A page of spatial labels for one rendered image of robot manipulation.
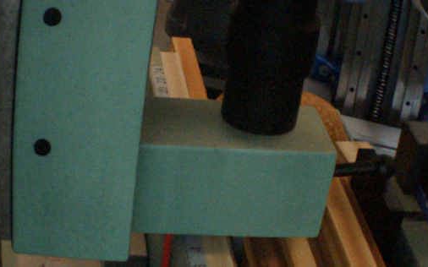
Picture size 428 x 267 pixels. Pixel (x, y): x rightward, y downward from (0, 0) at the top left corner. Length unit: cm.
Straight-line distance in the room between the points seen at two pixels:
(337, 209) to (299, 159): 8
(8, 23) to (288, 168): 22
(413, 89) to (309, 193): 77
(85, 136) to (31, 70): 5
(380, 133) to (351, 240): 72
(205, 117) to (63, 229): 13
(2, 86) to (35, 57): 3
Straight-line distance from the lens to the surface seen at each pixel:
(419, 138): 74
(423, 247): 70
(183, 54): 97
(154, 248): 80
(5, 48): 53
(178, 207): 63
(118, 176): 58
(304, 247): 68
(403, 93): 142
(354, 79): 140
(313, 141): 64
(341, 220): 69
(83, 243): 60
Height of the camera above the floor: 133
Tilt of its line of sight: 28 degrees down
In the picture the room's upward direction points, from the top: 9 degrees clockwise
